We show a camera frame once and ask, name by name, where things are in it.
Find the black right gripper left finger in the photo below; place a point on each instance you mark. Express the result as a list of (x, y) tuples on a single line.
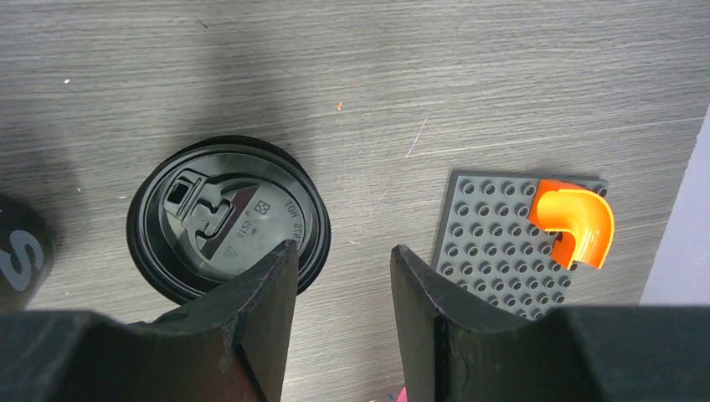
[(230, 344)]

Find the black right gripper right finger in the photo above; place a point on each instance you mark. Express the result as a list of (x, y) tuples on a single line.
[(456, 347)]

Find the grey lego baseplate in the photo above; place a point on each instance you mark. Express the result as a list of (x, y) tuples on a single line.
[(487, 245)]

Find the single black coffee cup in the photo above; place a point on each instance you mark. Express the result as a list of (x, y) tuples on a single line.
[(27, 253)]

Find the orange small object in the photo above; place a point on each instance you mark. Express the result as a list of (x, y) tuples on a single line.
[(583, 219)]

